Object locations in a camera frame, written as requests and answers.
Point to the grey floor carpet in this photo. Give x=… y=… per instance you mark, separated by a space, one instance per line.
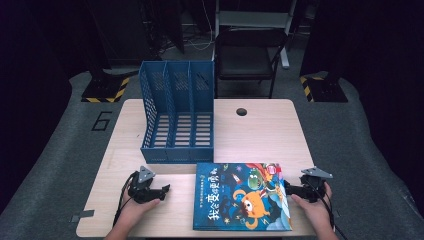
x=333 y=133

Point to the person's left hand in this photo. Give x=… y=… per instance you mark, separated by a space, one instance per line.
x=133 y=213

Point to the black stand base striped edge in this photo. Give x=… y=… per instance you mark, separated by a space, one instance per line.
x=328 y=91
x=103 y=90

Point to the grey tape strip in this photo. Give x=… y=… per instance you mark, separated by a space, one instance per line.
x=82 y=215

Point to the blue plastic file rack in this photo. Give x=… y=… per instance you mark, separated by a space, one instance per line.
x=176 y=153

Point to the person's right hand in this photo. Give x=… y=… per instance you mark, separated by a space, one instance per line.
x=318 y=213

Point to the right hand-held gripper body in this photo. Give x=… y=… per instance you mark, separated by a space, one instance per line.
x=313 y=188

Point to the black folding chair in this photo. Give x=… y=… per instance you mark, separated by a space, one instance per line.
x=245 y=60

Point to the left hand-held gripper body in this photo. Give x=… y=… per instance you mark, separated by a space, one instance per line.
x=141 y=190

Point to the blue cartoon picture book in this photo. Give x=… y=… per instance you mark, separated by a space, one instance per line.
x=233 y=196

